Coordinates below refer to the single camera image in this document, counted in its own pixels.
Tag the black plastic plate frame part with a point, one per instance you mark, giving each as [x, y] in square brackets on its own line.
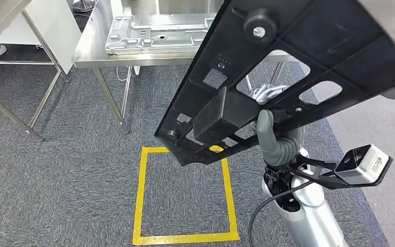
[320, 41]

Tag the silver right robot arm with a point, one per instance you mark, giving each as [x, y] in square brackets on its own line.
[306, 214]

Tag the stainless steel workbench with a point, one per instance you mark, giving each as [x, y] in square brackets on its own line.
[95, 41]

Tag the stamped sheet metal panel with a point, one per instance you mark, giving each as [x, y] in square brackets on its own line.
[163, 37]

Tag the white panel board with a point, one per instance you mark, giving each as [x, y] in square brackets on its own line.
[54, 30]

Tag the round steel pedestal stand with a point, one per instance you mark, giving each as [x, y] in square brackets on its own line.
[83, 6]

